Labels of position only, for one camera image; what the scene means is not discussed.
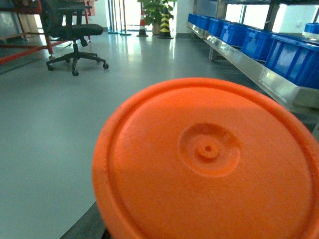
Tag orange cylindrical capacitor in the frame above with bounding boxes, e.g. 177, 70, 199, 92
92, 78, 319, 239

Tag yellow black traffic cone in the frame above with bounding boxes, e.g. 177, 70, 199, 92
157, 7, 174, 39

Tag red white traffic cone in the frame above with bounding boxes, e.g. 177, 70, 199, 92
137, 10, 148, 37

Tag potted green plant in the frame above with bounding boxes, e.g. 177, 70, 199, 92
138, 0, 176, 35

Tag far stainless steel shelf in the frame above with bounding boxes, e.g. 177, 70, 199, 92
186, 0, 319, 115

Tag black office chair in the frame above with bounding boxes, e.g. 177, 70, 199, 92
40, 0, 109, 76

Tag blue bins on far rack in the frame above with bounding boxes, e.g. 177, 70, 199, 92
187, 13, 319, 89

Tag red metal frame table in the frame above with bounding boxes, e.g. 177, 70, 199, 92
0, 0, 93, 64

